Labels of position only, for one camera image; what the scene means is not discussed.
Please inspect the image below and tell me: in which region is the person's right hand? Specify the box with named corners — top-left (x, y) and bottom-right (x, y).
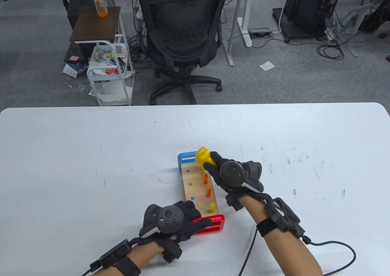
top-left (203, 151), bottom-right (264, 211)

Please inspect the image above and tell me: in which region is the person's left hand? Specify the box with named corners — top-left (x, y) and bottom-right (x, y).
top-left (131, 201), bottom-right (213, 264)

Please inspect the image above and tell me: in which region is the yellow toy hammer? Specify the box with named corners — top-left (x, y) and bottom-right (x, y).
top-left (195, 147), bottom-right (219, 171)

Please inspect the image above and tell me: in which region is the wooden rainbow hammer bench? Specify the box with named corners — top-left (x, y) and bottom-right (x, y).
top-left (178, 151), bottom-right (225, 235)

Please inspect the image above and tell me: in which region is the person's left forearm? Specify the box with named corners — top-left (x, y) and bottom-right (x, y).
top-left (91, 242), bottom-right (165, 276)

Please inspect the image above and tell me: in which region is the person's right forearm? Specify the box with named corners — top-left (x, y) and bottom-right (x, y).
top-left (238, 194), bottom-right (323, 276)

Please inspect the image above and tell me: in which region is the black hand controller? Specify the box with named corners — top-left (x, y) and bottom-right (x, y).
top-left (219, 161), bottom-right (264, 193)
top-left (139, 204), bottom-right (184, 239)

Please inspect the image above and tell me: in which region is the white desk leg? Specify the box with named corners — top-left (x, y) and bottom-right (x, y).
top-left (237, 0), bottom-right (253, 48)

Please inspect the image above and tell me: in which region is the grey power strip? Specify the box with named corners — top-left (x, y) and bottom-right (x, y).
top-left (248, 28), bottom-right (272, 38)

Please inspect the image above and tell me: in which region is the black mesh office chair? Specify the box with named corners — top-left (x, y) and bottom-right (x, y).
top-left (133, 0), bottom-right (229, 105)

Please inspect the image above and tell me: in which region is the white rolling cart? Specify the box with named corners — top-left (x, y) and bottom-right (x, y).
top-left (75, 14), bottom-right (135, 106)

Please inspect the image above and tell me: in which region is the blue white box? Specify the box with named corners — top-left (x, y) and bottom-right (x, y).
top-left (62, 61), bottom-right (89, 79)

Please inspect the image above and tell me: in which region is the black equipment cabinet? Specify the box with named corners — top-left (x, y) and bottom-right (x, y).
top-left (272, 0), bottom-right (339, 43)

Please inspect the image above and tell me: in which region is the brown side table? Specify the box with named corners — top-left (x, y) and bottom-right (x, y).
top-left (69, 6), bottom-right (121, 43)

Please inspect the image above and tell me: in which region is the orange drink bottle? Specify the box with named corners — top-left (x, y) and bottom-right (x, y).
top-left (90, 0), bottom-right (108, 17)

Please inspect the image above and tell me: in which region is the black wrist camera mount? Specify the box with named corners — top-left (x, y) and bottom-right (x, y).
top-left (256, 197), bottom-right (306, 237)
top-left (90, 239), bottom-right (142, 276)

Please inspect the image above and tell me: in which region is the grey metal frame bar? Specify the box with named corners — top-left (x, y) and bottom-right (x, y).
top-left (223, 0), bottom-right (246, 66)

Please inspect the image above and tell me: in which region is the coiled black cable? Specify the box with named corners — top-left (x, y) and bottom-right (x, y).
top-left (316, 43), bottom-right (345, 60)

